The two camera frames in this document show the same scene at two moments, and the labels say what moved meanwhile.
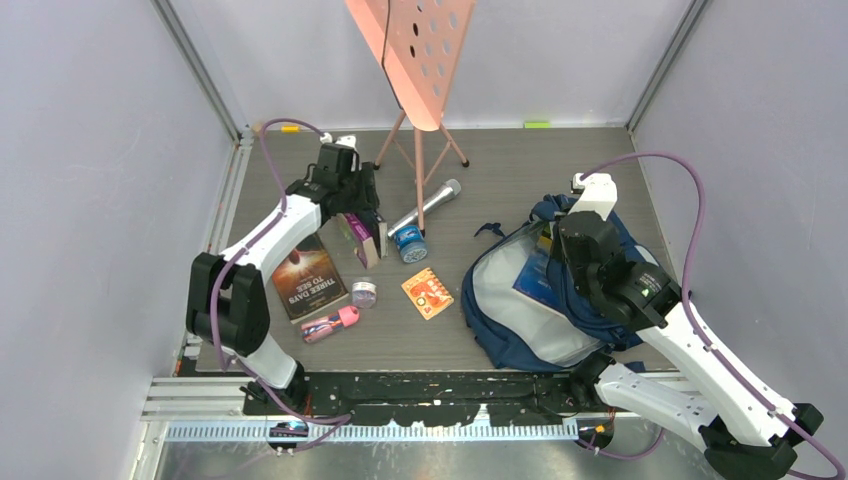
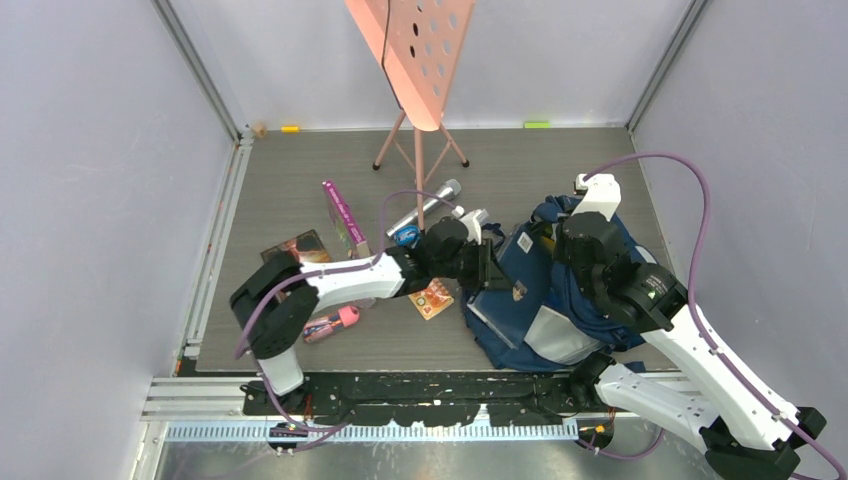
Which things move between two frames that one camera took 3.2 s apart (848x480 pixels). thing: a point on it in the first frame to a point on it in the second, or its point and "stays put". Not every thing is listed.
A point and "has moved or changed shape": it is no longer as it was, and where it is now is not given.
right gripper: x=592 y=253 stays put
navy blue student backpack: x=514 y=309 has moved or changed shape
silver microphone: x=451 y=189 stays put
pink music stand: x=418 y=45 stays put
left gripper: x=363 y=178 to x=486 y=276
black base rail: x=518 y=398 stays put
